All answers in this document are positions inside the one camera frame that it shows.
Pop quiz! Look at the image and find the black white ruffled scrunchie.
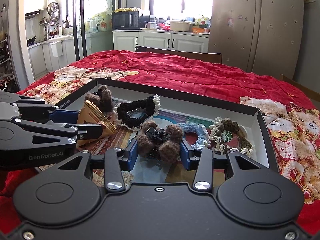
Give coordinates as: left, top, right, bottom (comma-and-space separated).
209, 117, 254, 157

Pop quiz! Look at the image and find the white kitchen cabinet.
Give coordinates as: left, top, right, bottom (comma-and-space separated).
113, 29, 209, 53

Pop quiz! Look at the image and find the silver double-door refrigerator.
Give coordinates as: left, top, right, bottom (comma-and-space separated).
208, 0, 304, 78

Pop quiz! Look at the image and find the dark wooden chair back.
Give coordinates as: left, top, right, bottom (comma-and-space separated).
135, 46, 222, 63

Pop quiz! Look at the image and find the brown fuzzy bow clip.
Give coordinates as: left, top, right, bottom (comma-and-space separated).
136, 120, 184, 164

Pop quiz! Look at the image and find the blue white crochet scrunchie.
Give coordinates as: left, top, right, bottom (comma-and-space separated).
178, 122, 211, 151

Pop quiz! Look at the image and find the white basin on counter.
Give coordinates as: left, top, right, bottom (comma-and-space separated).
170, 20, 194, 32

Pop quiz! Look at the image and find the tan striped snack packet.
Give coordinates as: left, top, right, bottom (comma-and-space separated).
77, 100, 118, 146

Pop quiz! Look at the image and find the red quilted bedspread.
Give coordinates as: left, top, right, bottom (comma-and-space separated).
0, 49, 320, 235

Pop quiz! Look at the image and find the black sliding door frame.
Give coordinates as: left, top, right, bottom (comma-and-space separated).
65, 0, 89, 63

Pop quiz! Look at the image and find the black microwave oven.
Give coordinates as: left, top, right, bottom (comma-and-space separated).
112, 10, 141, 30

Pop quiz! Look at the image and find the black shallow box tray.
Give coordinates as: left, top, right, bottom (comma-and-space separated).
48, 79, 278, 186

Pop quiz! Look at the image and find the black braided scrunchie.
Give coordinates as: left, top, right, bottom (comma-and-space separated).
116, 95, 161, 129

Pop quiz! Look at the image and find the dark wooden chair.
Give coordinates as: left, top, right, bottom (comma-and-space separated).
135, 46, 222, 63
280, 74, 320, 102

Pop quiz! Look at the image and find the dark wooden chair right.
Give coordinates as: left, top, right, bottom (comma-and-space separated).
280, 74, 320, 102

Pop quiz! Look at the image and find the white mug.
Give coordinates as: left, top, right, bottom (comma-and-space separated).
145, 22, 158, 29

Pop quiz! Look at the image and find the brown fuzzy hair claw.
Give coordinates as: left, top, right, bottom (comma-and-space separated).
85, 85, 113, 113

